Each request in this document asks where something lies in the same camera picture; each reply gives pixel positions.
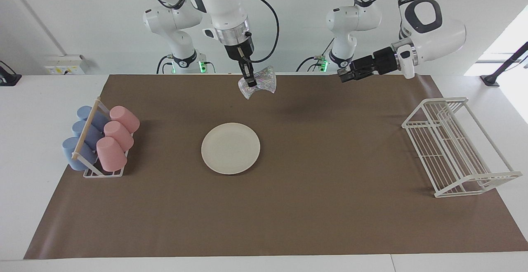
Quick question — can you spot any cream round plate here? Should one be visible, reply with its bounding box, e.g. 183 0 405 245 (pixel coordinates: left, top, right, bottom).
201 123 261 175

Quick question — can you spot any pink plastic cup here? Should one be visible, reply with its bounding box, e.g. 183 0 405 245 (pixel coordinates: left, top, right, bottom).
109 106 140 134
104 121 134 151
96 137 127 172

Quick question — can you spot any brown table mat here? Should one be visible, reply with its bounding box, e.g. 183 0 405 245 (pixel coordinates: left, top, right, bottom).
24 74 528 260

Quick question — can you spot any blue plastic cup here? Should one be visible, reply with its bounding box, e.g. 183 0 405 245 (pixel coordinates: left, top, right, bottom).
77 106 110 131
62 137 98 171
72 120 104 151

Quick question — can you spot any black table clamp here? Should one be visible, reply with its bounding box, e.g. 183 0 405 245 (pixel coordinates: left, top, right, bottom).
0 60 22 87

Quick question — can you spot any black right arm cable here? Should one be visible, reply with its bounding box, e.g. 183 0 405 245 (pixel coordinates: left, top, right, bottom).
247 0 281 64

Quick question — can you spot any black left base cable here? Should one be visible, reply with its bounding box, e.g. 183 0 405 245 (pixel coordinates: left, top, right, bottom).
296 37 335 73

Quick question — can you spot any black base cable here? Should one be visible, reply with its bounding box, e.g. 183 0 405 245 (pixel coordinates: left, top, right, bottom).
156 54 174 74
296 37 335 73

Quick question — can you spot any black right base cable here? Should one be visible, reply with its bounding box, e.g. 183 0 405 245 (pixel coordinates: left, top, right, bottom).
156 54 174 74

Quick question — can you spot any white wire dish rack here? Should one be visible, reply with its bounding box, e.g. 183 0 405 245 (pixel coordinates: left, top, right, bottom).
402 97 523 198

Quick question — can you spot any white wire cup holder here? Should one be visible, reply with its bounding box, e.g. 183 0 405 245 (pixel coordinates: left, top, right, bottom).
72 97 134 178

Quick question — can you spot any white wall outlet box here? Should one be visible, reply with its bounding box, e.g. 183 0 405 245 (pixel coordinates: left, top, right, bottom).
45 54 86 76

